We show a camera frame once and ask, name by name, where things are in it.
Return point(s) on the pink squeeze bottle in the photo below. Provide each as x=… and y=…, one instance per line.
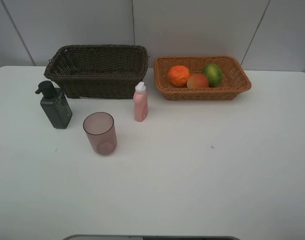
x=140, y=99

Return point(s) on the orange tangerine fruit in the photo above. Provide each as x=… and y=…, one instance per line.
x=179, y=75

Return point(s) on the translucent pink plastic cup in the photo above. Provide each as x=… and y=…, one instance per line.
x=99, y=128

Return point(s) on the red yellow peach fruit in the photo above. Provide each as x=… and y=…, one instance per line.
x=197, y=81

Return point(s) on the green mango fruit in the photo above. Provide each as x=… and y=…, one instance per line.
x=213, y=74

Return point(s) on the dark green pump bottle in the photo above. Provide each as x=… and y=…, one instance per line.
x=54, y=104

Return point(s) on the dark brown wicker basket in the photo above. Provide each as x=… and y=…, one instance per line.
x=104, y=71

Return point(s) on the light brown wicker basket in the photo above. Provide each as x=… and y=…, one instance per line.
x=234, y=82

